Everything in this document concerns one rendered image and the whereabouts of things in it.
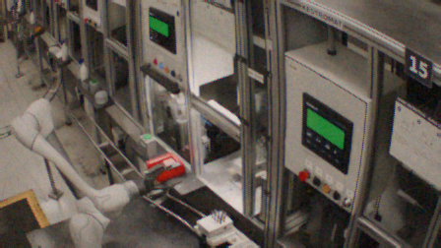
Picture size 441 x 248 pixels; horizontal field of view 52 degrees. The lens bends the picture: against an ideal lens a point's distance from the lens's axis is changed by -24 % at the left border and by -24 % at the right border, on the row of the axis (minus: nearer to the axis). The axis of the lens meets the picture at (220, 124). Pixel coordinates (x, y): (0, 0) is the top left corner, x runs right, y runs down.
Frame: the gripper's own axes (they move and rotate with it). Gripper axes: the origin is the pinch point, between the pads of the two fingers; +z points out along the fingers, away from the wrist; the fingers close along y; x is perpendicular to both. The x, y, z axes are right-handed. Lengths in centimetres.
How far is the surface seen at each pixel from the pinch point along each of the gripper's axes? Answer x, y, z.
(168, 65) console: 35, 32, 20
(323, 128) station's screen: -70, 50, 18
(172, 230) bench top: 12.3, -44.4, 0.3
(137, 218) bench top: 31, -44, -11
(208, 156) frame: 26.9, -19.6, 33.7
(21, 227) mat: 142, -111, -83
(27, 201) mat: 174, -111, -65
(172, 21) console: 27, 58, 19
